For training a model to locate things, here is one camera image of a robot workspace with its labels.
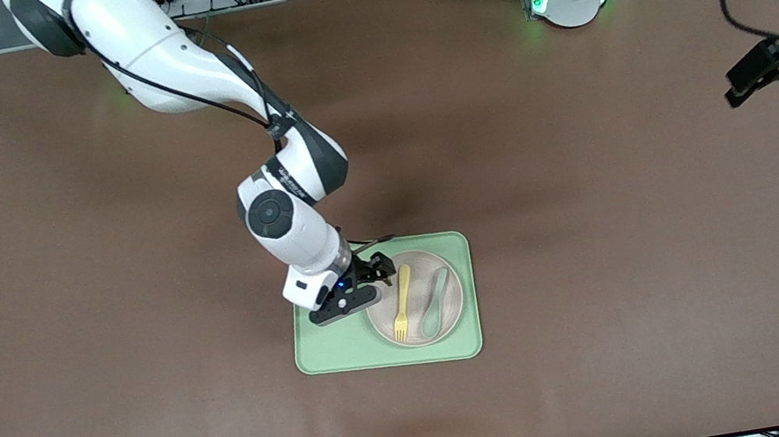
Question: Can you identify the brown table mat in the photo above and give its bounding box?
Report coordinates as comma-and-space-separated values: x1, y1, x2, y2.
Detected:
0, 0, 779, 437

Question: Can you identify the light green rectangular tray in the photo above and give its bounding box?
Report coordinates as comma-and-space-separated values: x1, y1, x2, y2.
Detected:
277, 226, 489, 388

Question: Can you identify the yellow plastic fork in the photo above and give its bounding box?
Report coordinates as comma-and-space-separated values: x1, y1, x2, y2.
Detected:
383, 263, 424, 345

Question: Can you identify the pale green plastic spoon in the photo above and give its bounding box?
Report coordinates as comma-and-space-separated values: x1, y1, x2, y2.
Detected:
411, 265, 460, 341

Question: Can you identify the round beige plate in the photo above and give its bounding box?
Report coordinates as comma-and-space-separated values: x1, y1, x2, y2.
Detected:
357, 243, 473, 355

